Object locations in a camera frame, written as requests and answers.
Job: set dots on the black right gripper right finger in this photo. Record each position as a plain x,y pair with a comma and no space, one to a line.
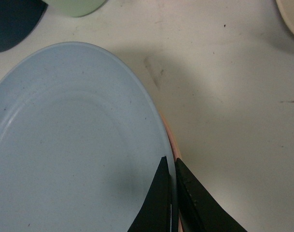
199,211

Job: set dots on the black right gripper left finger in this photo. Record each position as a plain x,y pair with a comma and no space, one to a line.
155,213

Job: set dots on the blue plate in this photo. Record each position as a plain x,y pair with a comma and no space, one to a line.
80,142

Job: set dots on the cream toaster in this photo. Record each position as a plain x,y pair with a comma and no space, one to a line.
286,8

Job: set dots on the green bowl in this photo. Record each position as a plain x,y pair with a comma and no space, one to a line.
75,8

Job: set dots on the dark blue saucepan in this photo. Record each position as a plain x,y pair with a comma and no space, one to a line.
18,18

